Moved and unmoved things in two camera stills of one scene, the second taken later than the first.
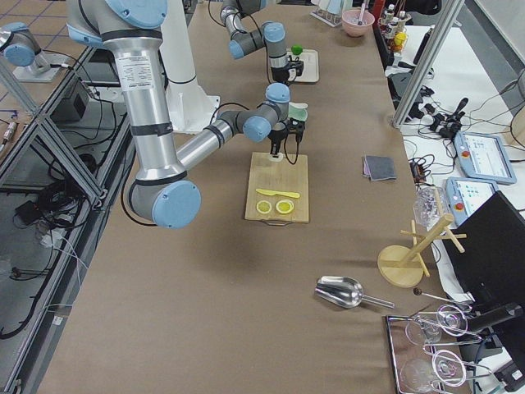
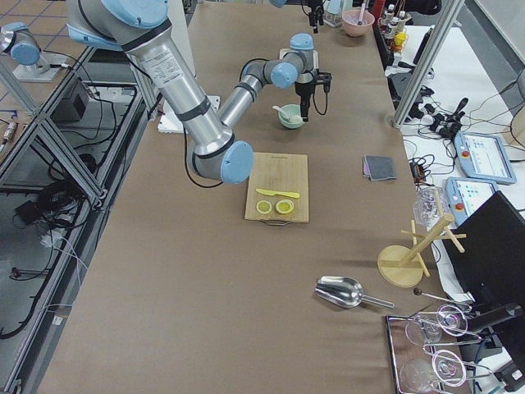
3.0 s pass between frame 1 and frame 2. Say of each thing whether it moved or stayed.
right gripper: moved
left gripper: moved
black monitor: stayed
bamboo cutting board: stayed
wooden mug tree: stayed
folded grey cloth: stayed
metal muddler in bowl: stayed
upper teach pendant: stayed
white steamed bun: moved
